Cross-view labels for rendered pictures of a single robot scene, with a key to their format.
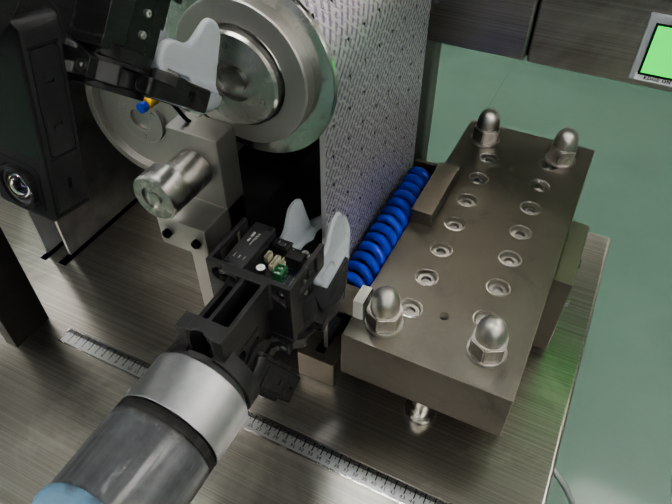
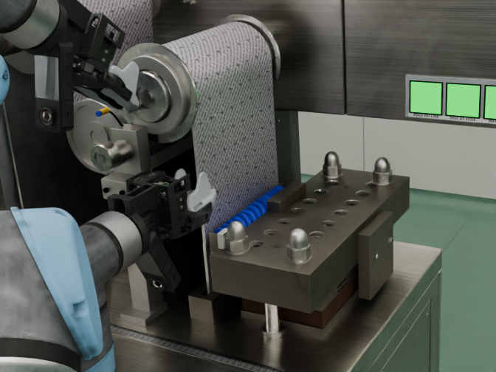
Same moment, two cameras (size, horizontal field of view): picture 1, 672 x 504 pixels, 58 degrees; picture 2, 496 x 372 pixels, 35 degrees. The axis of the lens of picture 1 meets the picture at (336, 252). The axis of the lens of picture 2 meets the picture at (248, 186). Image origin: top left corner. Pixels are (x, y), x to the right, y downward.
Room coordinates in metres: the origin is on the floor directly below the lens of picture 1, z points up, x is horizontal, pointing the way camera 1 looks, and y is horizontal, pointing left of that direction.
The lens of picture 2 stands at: (-0.66, -0.16, 1.52)
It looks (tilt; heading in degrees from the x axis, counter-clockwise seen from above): 21 degrees down; 5
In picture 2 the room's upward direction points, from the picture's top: 4 degrees counter-clockwise
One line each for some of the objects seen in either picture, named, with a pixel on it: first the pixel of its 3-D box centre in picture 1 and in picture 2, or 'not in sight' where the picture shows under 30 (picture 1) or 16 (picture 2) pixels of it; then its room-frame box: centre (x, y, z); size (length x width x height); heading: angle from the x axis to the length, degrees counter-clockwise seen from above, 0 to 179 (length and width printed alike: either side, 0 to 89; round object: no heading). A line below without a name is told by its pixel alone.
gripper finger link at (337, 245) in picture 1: (333, 238); (203, 190); (0.38, 0.00, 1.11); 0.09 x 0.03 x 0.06; 153
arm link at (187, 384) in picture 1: (185, 403); (109, 241); (0.22, 0.10, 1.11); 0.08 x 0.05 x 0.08; 64
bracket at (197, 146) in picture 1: (213, 271); (132, 226); (0.40, 0.12, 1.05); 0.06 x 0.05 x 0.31; 154
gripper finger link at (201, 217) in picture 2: (314, 293); (189, 217); (0.33, 0.02, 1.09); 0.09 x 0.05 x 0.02; 153
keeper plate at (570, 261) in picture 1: (561, 286); (377, 254); (0.46, -0.25, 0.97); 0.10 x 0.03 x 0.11; 154
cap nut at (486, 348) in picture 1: (490, 336); (298, 243); (0.32, -0.13, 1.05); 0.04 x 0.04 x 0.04
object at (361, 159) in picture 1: (376, 153); (239, 162); (0.50, -0.04, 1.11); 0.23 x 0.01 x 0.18; 154
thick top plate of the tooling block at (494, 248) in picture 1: (482, 247); (319, 229); (0.48, -0.16, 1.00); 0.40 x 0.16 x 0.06; 154
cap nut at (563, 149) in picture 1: (565, 144); (382, 169); (0.61, -0.28, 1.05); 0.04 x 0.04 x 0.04
